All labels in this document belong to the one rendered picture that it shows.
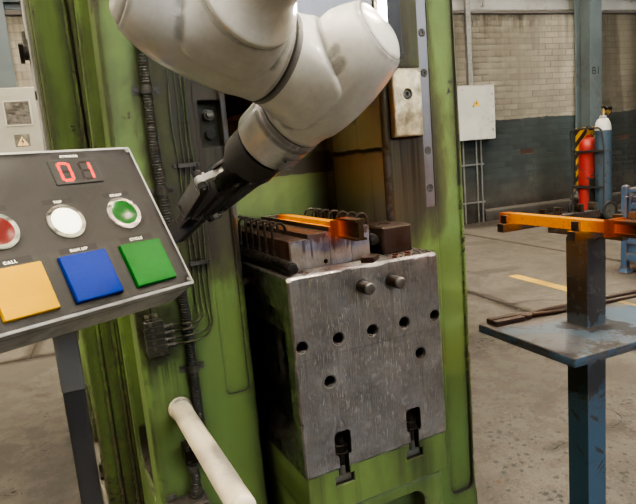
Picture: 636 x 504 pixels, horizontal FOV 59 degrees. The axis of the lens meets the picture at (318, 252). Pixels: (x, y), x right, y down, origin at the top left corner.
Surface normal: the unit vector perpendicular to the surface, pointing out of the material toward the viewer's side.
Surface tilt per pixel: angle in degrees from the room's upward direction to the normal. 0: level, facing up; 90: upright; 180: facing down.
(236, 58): 152
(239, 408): 90
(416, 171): 90
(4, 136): 90
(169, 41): 139
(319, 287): 90
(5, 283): 60
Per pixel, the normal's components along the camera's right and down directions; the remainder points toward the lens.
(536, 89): 0.33, 0.14
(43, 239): 0.63, -0.46
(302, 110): 0.02, 0.90
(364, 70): 0.18, 0.62
